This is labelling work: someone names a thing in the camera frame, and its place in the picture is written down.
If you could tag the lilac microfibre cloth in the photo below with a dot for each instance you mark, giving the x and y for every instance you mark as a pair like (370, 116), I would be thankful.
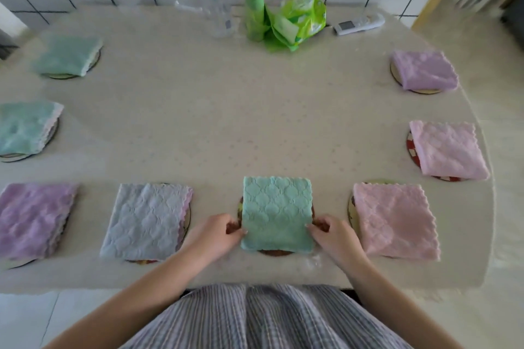
(425, 70)

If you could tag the green plastic package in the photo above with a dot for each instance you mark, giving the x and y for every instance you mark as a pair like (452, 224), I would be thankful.
(301, 19)

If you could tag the person's left hand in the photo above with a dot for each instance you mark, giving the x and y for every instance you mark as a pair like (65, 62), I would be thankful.
(208, 240)

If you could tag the person's right hand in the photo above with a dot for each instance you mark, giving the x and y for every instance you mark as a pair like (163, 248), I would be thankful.
(337, 244)

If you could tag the clear plastic wrapper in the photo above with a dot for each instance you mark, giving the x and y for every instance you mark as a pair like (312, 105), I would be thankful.
(189, 6)

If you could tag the white remote control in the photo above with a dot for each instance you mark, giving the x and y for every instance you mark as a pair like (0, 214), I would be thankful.
(359, 23)

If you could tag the purple microfibre cloth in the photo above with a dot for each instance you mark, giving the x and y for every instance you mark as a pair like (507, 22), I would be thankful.
(32, 220)

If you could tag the person's right forearm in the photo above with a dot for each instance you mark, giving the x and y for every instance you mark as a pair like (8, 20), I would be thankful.
(401, 312)

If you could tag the teal cloth with white edge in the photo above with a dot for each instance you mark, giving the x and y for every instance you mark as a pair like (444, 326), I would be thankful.
(24, 126)

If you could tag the person's right thumb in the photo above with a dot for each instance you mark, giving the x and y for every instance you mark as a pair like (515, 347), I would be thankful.
(316, 234)

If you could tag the teal microfibre cloth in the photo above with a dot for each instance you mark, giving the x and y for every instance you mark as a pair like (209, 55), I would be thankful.
(67, 56)

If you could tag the green roll of plastic bags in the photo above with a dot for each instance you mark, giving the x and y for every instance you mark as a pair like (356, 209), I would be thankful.
(254, 13)

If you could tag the person's left forearm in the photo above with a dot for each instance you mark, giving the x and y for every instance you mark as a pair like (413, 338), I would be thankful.
(135, 303)

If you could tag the checked grey garment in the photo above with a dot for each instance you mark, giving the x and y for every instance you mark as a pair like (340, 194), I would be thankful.
(266, 318)

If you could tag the pink microfibre cloth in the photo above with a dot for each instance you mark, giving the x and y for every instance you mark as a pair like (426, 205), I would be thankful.
(448, 150)
(395, 222)

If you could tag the green microfibre cloth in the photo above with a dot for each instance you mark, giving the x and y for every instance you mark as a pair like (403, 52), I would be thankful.
(276, 213)

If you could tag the clear bottle with blue pump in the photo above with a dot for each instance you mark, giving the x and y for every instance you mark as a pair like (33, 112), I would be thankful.
(217, 9)

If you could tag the grey-blue microfibre cloth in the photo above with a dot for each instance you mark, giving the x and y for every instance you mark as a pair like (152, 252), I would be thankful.
(143, 222)

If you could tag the person's left thumb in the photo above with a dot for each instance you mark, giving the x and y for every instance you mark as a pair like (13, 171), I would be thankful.
(238, 235)

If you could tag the red and white round coaster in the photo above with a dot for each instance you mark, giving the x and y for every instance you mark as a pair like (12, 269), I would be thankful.
(412, 154)

